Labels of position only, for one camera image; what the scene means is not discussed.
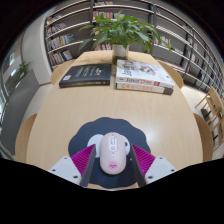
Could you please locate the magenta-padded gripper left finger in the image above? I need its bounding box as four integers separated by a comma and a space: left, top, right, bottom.
48, 143, 97, 188

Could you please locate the black hardcover book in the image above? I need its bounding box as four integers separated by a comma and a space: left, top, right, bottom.
58, 63, 113, 89

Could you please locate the round-backed wooden chair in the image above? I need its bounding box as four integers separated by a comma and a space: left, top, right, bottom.
50, 59, 76, 86
193, 112, 214, 163
14, 113, 38, 164
156, 59, 185, 89

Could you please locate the green potted plant white pot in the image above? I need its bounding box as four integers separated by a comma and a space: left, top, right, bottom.
78, 10, 173, 66

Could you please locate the white illustrated book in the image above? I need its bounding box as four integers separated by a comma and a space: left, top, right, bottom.
115, 59, 175, 90

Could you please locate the white book with orange spine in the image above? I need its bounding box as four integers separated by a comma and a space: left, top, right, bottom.
115, 82, 174, 96

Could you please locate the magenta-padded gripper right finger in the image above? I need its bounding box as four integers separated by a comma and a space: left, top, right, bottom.
129, 143, 178, 188

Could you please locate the group of slatted wooden chairs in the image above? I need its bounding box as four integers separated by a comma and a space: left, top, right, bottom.
194, 86, 224, 151

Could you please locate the grey bookshelf unit with books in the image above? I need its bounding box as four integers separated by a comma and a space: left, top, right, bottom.
43, 0, 224, 98

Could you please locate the small green background plant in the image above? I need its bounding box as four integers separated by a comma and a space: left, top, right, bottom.
16, 60, 33, 79

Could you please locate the pink white computer mouse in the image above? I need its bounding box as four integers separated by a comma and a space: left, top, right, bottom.
99, 131, 128, 176

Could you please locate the black cartoon-face mouse pad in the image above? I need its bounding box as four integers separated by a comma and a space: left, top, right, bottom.
68, 116, 152, 190

